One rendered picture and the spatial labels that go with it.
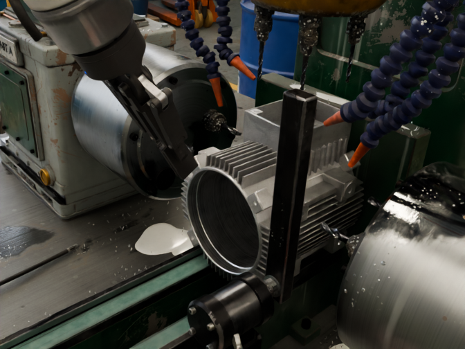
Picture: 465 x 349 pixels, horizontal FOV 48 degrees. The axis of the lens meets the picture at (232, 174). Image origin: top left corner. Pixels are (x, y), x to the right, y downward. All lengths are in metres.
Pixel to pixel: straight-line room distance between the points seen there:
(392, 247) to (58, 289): 0.61
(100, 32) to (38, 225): 0.66
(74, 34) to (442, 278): 0.41
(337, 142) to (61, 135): 0.53
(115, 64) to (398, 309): 0.37
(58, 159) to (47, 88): 0.14
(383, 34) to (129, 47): 0.45
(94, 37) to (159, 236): 0.60
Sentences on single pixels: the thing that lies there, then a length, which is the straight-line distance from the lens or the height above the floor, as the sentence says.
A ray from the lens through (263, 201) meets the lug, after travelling 0.65.
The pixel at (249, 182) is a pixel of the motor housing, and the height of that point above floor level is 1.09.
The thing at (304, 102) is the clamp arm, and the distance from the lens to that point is 0.50.
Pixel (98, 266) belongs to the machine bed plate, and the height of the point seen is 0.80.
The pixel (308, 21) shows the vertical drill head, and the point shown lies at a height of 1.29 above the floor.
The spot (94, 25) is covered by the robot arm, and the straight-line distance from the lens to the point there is 0.53.
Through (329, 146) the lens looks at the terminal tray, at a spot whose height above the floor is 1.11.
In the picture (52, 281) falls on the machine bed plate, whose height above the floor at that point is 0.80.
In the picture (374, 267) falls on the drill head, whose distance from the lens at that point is 0.55.
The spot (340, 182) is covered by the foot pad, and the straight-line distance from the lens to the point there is 0.73.
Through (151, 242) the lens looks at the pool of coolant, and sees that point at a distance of 1.05.
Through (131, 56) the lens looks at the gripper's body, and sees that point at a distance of 0.57.
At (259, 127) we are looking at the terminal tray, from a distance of 0.73.
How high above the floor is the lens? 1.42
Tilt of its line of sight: 29 degrees down
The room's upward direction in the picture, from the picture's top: 3 degrees clockwise
